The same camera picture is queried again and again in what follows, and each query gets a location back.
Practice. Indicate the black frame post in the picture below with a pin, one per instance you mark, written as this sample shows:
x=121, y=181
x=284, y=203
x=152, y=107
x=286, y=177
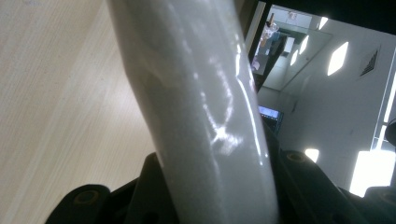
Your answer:
x=260, y=46

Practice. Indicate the ceiling light panel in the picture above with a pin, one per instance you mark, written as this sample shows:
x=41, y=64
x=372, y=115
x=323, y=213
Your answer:
x=337, y=59
x=304, y=45
x=322, y=23
x=294, y=58

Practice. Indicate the large bright light panel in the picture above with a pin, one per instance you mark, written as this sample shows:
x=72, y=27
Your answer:
x=372, y=172

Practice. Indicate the computer monitor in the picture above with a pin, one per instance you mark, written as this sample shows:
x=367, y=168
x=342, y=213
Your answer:
x=268, y=112

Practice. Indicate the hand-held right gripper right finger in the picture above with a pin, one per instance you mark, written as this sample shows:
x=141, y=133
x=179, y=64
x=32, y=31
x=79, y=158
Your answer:
x=299, y=186

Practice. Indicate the ceiling air vent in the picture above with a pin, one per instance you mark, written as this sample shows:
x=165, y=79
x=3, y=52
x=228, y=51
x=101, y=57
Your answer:
x=370, y=63

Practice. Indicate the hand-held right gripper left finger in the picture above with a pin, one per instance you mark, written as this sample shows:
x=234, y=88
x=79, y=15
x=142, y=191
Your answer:
x=152, y=193

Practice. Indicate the red and white pouch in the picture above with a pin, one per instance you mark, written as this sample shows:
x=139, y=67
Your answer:
x=193, y=109

